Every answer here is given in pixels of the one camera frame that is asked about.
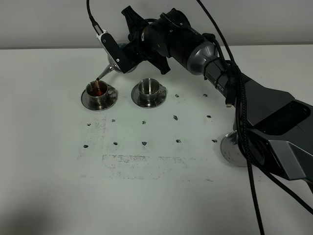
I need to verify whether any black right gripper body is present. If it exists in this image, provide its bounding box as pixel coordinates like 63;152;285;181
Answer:
127;19;171;60

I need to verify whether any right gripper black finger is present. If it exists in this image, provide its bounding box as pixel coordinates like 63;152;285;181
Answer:
147;55;171;75
121;6;149;41

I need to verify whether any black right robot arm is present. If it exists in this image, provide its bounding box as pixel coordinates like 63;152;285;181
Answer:
122;7;313;183

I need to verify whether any right stainless steel teacup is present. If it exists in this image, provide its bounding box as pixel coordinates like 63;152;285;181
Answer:
138;78;166;102

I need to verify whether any stainless steel teacup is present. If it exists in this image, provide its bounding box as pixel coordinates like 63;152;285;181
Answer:
138;78;166;102
86;80;116;104

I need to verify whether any right stainless steel saucer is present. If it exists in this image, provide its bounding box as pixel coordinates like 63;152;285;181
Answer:
131;85;167;108

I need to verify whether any left stainless steel saucer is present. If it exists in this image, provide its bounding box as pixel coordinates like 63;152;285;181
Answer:
81;85;118;111

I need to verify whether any left stainless steel teacup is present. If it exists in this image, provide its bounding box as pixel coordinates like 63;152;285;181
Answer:
86;80;116;104

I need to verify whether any stainless steel teapot saucer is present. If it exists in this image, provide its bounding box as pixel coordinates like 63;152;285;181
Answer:
220;131;247;167

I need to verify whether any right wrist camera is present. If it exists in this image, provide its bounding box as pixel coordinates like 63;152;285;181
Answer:
97;31;142;73

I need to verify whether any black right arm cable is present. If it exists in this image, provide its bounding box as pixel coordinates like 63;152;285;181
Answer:
195;0;313;235

